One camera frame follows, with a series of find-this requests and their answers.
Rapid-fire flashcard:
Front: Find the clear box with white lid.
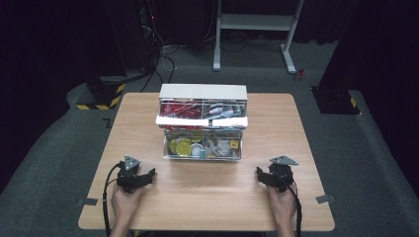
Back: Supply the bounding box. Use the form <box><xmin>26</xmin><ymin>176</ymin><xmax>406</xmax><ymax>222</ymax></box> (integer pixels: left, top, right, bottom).
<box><xmin>163</xmin><ymin>128</ymin><xmax>205</xmax><ymax>162</ymax></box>

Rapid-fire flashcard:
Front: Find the pile of red packets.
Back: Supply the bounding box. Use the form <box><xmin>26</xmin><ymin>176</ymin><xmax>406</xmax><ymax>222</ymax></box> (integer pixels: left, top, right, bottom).
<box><xmin>160</xmin><ymin>102</ymin><xmax>203</xmax><ymax>119</ymax></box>

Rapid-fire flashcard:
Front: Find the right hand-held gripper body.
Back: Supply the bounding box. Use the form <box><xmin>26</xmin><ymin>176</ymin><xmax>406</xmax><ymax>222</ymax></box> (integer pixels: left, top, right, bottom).
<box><xmin>268</xmin><ymin>155</ymin><xmax>299</xmax><ymax>194</ymax></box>

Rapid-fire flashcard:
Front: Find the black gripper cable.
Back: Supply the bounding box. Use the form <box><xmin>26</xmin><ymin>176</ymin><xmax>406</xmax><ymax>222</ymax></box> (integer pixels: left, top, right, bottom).
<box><xmin>279</xmin><ymin>176</ymin><xmax>303</xmax><ymax>237</ymax></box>
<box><xmin>102</xmin><ymin>162</ymin><xmax>125</xmax><ymax>237</ymax></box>

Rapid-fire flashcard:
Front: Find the person's right hand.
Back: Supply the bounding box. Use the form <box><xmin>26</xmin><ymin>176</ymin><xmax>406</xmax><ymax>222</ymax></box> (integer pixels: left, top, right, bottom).
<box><xmin>266</xmin><ymin>186</ymin><xmax>297</xmax><ymax>225</ymax></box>

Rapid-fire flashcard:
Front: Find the pile of yellow-lidded round cups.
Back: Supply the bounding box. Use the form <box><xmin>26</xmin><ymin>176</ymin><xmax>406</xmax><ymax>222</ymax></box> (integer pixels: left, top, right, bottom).
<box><xmin>167</xmin><ymin>136</ymin><xmax>206</xmax><ymax>158</ymax></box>

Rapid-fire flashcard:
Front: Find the grey tape piece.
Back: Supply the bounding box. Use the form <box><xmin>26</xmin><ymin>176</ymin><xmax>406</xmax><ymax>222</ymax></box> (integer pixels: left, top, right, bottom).
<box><xmin>314</xmin><ymin>194</ymin><xmax>337</xmax><ymax>204</ymax></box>
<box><xmin>76</xmin><ymin>197</ymin><xmax>99</xmax><ymax>207</ymax></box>

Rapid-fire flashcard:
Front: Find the black base with striped tape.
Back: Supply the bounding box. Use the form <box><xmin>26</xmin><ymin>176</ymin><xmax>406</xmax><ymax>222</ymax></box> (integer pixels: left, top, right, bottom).
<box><xmin>75</xmin><ymin>76</ymin><xmax>127</xmax><ymax>112</ymax></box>

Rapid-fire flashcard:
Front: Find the person's left hand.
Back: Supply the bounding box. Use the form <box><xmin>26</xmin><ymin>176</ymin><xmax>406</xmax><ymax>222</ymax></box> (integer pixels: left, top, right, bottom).
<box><xmin>111</xmin><ymin>183</ymin><xmax>146</xmax><ymax>229</ymax></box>

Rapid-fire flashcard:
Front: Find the pile of white red sachets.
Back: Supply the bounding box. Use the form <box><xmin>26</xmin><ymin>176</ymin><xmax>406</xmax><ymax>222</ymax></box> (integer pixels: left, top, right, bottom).
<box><xmin>204</xmin><ymin>102</ymin><xmax>246</xmax><ymax>119</ymax></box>

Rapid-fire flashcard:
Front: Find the bundle of floor cables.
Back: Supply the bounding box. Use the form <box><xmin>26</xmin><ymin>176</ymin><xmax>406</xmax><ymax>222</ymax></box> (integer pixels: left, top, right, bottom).
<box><xmin>139</xmin><ymin>24</ymin><xmax>181</xmax><ymax>94</ymax></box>

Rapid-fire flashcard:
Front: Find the white metal stand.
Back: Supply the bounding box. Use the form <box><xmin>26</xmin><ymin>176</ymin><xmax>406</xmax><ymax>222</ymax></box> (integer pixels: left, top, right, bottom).
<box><xmin>212</xmin><ymin>0</ymin><xmax>305</xmax><ymax>74</ymax></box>

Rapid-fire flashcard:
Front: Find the pile of white tea bags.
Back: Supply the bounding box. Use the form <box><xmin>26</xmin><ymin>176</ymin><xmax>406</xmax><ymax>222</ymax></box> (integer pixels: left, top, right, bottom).
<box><xmin>204</xmin><ymin>136</ymin><xmax>241</xmax><ymax>158</ymax></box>

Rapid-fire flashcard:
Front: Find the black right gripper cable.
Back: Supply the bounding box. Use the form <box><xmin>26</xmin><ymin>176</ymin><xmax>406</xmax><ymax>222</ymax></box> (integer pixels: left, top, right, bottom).
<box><xmin>279</xmin><ymin>176</ymin><xmax>303</xmax><ymax>237</ymax></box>

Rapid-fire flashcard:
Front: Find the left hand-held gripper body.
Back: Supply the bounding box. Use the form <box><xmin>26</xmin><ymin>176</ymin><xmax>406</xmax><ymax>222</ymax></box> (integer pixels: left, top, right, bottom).
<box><xmin>117</xmin><ymin>155</ymin><xmax>143</xmax><ymax>194</ymax></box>

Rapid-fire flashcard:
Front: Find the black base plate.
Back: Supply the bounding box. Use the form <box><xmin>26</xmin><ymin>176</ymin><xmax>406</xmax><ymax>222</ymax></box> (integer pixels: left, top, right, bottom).
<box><xmin>310</xmin><ymin>86</ymin><xmax>361</xmax><ymax>116</ymax></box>

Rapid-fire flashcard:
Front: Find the clear drawer with tea bags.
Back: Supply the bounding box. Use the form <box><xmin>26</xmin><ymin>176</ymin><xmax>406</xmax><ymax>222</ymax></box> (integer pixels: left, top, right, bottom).
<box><xmin>202</xmin><ymin>128</ymin><xmax>244</xmax><ymax>162</ymax></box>

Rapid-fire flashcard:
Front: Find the white-front drawer with white sachets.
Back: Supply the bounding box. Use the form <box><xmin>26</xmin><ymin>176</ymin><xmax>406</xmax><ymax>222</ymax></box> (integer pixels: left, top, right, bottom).
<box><xmin>202</xmin><ymin>99</ymin><xmax>249</xmax><ymax>128</ymax></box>

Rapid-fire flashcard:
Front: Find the white-front drawer with red packets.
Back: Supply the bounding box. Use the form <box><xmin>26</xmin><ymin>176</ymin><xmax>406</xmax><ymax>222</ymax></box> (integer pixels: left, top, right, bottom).
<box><xmin>155</xmin><ymin>99</ymin><xmax>210</xmax><ymax>128</ymax></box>

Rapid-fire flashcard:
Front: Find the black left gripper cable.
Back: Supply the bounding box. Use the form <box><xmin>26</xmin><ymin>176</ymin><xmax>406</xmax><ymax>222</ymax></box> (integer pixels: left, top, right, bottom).
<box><xmin>102</xmin><ymin>162</ymin><xmax>125</xmax><ymax>237</ymax></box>

